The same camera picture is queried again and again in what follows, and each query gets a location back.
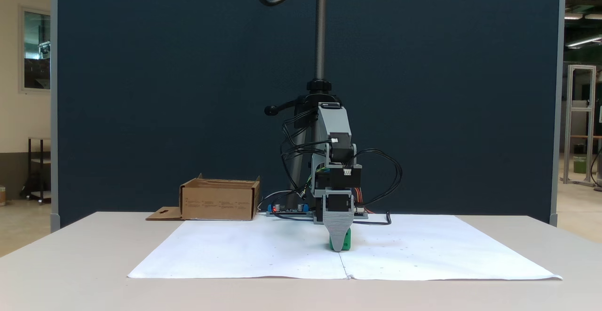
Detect black shelf cart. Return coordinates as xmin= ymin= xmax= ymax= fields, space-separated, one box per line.
xmin=20 ymin=137 xmax=51 ymax=205

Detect ceiling tube light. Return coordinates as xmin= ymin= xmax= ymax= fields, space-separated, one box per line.
xmin=566 ymin=35 xmax=602 ymax=48

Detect dark blue partition panel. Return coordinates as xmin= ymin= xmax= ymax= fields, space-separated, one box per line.
xmin=51 ymin=0 xmax=566 ymax=230

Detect black camera stand with pole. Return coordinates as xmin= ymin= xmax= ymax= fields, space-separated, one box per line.
xmin=264 ymin=0 xmax=346 ymax=199

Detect black cable with white plug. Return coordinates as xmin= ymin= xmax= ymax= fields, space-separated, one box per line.
xmin=354 ymin=211 xmax=392 ymax=226

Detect black arm motor cable bundle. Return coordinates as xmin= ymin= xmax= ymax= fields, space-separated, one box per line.
xmin=280 ymin=107 xmax=331 ymax=208

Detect coloured jumper wires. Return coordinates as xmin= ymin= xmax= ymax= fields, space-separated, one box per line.
xmin=353 ymin=187 xmax=375 ymax=214

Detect white usb cable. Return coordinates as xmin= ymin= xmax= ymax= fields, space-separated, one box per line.
xmin=258 ymin=190 xmax=295 ymax=214

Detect green dice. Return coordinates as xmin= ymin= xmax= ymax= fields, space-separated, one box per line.
xmin=328 ymin=228 xmax=352 ymax=252

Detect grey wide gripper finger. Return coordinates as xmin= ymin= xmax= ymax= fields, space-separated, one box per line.
xmin=323 ymin=211 xmax=355 ymax=254

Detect aluminium profile frame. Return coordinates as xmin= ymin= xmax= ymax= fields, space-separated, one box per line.
xmin=562 ymin=64 xmax=598 ymax=187

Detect wall window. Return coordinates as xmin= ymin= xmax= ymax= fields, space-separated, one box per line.
xmin=19 ymin=5 xmax=51 ymax=95

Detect blue circuit board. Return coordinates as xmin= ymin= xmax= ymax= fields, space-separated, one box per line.
xmin=266 ymin=202 xmax=315 ymax=218

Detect brown cardboard box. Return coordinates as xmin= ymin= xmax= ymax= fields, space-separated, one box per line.
xmin=145 ymin=174 xmax=261 ymax=222

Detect black wrist motor cable loop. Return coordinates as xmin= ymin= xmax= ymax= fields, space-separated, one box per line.
xmin=349 ymin=148 xmax=404 ymax=208

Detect white paper sheet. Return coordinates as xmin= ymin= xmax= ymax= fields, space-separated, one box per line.
xmin=127 ymin=215 xmax=563 ymax=281

